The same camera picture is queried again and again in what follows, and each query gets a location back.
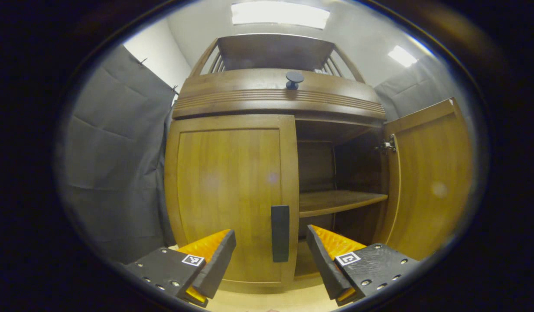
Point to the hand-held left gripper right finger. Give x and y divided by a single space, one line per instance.
321 264

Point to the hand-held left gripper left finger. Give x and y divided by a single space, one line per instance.
217 264

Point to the wooden shoe cabinet door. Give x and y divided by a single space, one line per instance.
427 182
228 173

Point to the wooden double-door shoe cabinet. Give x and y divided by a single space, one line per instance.
314 167

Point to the metal door hinge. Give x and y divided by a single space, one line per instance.
387 145

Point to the wooden inner shelf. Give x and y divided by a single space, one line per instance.
336 201

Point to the grooved wooden drawer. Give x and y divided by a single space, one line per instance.
249 97

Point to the black round drawer knob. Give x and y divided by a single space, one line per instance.
294 79

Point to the small ceiling light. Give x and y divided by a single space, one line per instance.
402 56

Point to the large ceiling light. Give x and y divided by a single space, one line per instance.
280 14

